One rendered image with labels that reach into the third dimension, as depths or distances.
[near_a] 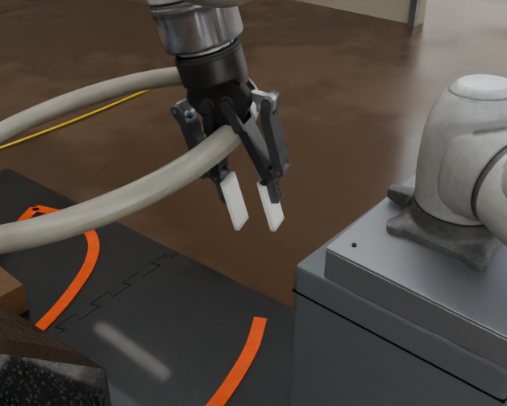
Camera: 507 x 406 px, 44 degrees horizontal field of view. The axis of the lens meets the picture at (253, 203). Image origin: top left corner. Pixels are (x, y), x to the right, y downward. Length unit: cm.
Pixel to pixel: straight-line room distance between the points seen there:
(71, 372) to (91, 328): 108
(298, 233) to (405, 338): 161
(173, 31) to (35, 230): 24
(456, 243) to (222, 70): 56
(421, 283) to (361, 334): 16
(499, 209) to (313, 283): 36
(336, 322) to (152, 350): 106
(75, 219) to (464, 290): 63
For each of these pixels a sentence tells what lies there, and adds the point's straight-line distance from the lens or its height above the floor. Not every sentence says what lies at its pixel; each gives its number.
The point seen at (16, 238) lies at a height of 113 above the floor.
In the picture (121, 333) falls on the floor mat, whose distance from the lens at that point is 218.
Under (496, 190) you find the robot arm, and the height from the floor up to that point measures 104.
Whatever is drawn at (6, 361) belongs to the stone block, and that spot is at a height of 78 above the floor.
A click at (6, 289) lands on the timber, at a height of 13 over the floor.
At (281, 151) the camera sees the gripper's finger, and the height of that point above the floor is 116.
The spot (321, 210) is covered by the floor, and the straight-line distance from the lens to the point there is 279.
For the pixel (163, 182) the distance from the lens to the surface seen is 66.
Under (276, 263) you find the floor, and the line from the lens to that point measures 246.
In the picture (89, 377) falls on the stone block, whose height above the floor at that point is 64.
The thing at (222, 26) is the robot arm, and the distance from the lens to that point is 66.
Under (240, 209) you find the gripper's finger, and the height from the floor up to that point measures 106.
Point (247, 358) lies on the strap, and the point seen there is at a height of 2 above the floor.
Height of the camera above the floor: 149
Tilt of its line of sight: 32 degrees down
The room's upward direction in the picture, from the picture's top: straight up
